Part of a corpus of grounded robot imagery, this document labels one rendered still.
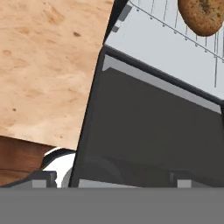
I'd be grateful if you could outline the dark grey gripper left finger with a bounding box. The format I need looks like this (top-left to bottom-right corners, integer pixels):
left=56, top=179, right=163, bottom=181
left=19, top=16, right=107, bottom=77
left=1, top=170, right=58, bottom=189

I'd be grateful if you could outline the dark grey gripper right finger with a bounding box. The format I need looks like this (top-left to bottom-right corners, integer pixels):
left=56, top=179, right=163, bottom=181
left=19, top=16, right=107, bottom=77
left=168, top=170, right=219, bottom=189

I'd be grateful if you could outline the grey toaster oven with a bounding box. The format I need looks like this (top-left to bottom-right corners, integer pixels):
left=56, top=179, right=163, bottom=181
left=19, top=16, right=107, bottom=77
left=102, top=0, right=224, bottom=102

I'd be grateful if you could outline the brown speckled bagel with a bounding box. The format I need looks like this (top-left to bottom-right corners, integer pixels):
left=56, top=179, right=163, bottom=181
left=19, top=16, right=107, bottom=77
left=177, top=0, right=224, bottom=38

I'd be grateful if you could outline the white and black round thing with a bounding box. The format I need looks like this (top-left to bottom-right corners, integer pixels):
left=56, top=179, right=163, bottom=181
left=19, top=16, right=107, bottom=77
left=39, top=146, right=77, bottom=189

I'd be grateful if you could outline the brown wooden cupboard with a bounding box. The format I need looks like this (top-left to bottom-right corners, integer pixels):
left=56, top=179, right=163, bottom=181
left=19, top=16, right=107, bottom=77
left=0, top=135, right=58, bottom=187

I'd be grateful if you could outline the wire toaster oven rack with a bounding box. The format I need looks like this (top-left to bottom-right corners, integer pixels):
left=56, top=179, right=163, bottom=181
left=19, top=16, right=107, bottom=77
left=128, top=0, right=224, bottom=88

